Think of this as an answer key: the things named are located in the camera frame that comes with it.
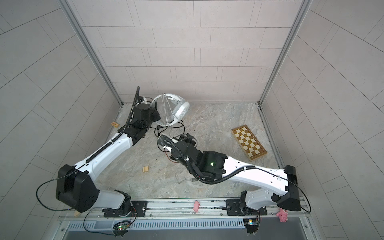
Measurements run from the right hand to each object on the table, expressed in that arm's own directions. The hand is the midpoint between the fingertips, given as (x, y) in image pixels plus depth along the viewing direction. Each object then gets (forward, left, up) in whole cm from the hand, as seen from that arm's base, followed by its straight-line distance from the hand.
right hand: (174, 139), depth 64 cm
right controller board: (-29, -33, -31) cm, 53 cm away
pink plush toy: (-27, -47, -27) cm, 60 cm away
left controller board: (-27, +25, -25) cm, 44 cm away
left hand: (+23, +10, -2) cm, 25 cm away
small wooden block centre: (-1, +20, -27) cm, 33 cm away
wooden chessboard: (+7, -43, -27) cm, 51 cm away
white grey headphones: (+14, -3, +5) cm, 15 cm away
